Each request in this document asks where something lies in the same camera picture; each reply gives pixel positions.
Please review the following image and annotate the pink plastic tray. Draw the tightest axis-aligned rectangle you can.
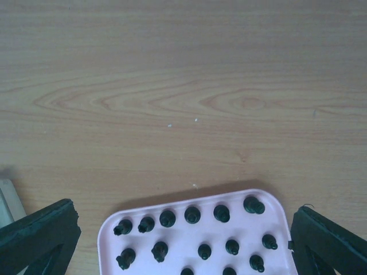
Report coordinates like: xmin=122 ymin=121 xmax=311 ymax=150
xmin=97 ymin=189 xmax=296 ymax=274

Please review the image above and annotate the black king piece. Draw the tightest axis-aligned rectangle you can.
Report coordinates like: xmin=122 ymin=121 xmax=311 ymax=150
xmin=243 ymin=196 xmax=266 ymax=215

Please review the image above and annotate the wooden chess board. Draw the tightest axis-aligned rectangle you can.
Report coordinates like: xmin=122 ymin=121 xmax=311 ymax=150
xmin=0 ymin=179 xmax=26 ymax=228

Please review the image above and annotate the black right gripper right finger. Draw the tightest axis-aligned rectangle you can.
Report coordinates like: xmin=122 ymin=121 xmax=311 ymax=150
xmin=290 ymin=206 xmax=366 ymax=274

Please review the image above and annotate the black chess piece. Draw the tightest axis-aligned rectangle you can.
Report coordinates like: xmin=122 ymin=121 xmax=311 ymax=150
xmin=159 ymin=210 xmax=176 ymax=228
xmin=213 ymin=205 xmax=231 ymax=223
xmin=184 ymin=206 xmax=201 ymax=224

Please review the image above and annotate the black pawn piece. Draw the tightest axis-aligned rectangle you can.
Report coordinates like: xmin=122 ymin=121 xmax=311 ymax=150
xmin=197 ymin=243 xmax=212 ymax=260
xmin=261 ymin=234 xmax=278 ymax=250
xmin=225 ymin=239 xmax=240 ymax=256
xmin=180 ymin=268 xmax=194 ymax=275
xmin=222 ymin=266 xmax=237 ymax=275
xmin=249 ymin=254 xmax=264 ymax=273

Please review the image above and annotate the black rook piece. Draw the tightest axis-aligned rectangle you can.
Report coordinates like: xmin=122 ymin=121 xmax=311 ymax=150
xmin=113 ymin=219 xmax=132 ymax=235
xmin=138 ymin=217 xmax=155 ymax=233

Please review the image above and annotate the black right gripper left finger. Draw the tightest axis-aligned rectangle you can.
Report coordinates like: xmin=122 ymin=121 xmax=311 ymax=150
xmin=1 ymin=198 xmax=81 ymax=274

